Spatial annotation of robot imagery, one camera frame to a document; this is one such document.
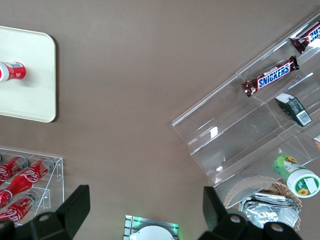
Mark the clear acrylic stepped stand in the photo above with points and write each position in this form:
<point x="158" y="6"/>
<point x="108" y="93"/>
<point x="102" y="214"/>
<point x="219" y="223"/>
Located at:
<point x="225" y="130"/>

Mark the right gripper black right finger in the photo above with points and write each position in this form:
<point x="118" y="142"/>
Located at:
<point x="217" y="210"/>

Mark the aluminium arm base plate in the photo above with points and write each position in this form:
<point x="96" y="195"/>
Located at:
<point x="130" y="221"/>

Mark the green white drink bottle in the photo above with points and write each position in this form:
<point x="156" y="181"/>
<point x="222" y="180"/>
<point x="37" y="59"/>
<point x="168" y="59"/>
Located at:
<point x="297" y="176"/>

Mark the Snickers chocolate bar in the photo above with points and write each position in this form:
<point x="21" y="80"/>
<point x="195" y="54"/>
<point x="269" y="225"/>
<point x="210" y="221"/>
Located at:
<point x="271" y="76"/>
<point x="308" y="37"/>

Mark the small black carton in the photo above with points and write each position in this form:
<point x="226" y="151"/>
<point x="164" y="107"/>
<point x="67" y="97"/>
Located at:
<point x="293" y="108"/>

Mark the clear acrylic bottle rack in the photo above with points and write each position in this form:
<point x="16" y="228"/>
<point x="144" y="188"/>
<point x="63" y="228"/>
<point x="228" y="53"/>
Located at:
<point x="56" y="185"/>

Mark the silver foil snack bag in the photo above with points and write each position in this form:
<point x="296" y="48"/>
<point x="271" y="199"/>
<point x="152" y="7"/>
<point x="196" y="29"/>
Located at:
<point x="265" y="215"/>
<point x="275" y="198"/>

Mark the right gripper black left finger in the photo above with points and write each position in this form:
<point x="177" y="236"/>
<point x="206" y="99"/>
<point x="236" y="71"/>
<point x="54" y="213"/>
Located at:
<point x="72" y="207"/>

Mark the light wicker basket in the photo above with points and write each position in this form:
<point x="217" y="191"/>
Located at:
<point x="277" y="187"/>

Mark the red cola bottle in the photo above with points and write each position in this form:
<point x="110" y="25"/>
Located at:
<point x="12" y="167"/>
<point x="17" y="208"/>
<point x="27" y="178"/>

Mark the red white yogurt cup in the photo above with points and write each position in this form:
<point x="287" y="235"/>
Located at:
<point x="12" y="72"/>

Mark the red white paper box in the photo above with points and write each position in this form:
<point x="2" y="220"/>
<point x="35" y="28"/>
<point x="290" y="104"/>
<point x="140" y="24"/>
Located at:
<point x="317" y="143"/>

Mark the beige plastic tray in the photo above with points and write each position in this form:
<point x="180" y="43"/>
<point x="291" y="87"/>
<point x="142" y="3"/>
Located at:
<point x="30" y="100"/>

